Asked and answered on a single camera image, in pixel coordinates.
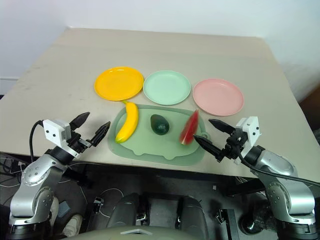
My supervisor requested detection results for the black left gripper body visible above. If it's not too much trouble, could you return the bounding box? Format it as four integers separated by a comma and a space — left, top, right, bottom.
66, 129, 93, 159

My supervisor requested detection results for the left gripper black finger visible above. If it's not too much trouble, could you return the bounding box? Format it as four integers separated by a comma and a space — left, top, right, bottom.
69, 111, 91, 131
90, 121, 112, 148

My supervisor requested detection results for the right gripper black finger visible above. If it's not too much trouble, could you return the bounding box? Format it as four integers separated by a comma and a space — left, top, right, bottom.
193, 134, 223, 158
208, 118, 236, 138

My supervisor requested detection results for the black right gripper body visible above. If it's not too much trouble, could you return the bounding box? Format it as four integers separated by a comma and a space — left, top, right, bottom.
214, 129, 248, 162

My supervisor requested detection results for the pink plate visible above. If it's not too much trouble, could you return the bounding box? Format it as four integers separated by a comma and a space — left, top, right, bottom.
192, 78, 245, 117

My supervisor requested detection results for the yellow plate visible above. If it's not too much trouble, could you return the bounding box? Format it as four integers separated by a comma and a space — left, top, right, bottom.
94, 66, 145, 102

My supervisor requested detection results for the light green plate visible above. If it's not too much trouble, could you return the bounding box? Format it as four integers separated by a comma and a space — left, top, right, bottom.
142, 70, 192, 106

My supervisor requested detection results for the red watermelon slice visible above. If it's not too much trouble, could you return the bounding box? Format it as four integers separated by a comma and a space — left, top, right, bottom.
179, 109, 201, 146

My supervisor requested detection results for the yellow banana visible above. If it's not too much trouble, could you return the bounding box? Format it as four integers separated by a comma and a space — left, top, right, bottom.
114, 100, 140, 144

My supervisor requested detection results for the dark green avocado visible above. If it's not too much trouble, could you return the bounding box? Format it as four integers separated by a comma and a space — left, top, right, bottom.
149, 113, 171, 136

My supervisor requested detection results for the green silicone mat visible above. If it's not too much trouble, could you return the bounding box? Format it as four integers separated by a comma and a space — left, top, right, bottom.
107, 104, 209, 167

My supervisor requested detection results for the dark rounded shape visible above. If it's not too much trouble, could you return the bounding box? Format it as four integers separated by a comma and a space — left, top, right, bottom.
174, 195, 210, 240
106, 192, 149, 229

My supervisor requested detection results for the black round ball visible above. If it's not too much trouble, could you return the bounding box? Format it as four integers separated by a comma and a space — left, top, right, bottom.
239, 214, 261, 234

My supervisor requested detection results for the white shoe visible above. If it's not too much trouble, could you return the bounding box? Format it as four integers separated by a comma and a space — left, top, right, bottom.
62, 213, 84, 237

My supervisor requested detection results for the grey-green robot torso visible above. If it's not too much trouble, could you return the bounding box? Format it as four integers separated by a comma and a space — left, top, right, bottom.
61, 224, 209, 240

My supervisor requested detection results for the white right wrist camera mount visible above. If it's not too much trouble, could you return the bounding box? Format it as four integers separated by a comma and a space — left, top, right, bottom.
235, 115, 263, 156

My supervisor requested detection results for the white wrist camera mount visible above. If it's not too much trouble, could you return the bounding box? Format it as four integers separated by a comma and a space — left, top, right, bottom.
42, 119, 73, 148
235, 115, 263, 156

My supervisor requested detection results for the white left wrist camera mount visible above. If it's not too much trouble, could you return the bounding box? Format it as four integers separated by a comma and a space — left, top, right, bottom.
42, 119, 73, 148

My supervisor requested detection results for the black table frame bar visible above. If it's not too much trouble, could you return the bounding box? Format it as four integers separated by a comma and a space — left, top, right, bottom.
225, 174, 266, 199

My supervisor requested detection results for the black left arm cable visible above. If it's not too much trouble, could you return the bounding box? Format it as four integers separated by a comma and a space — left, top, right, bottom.
29, 120, 46, 164

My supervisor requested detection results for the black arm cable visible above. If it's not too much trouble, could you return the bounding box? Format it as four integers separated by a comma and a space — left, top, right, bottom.
236, 149, 320, 188
29, 120, 46, 164

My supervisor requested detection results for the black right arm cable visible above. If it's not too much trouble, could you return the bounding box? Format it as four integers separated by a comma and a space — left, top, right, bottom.
236, 149, 320, 188

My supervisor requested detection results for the thin white floor cable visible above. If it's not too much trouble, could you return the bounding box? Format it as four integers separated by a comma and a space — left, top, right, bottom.
99, 187, 126, 219

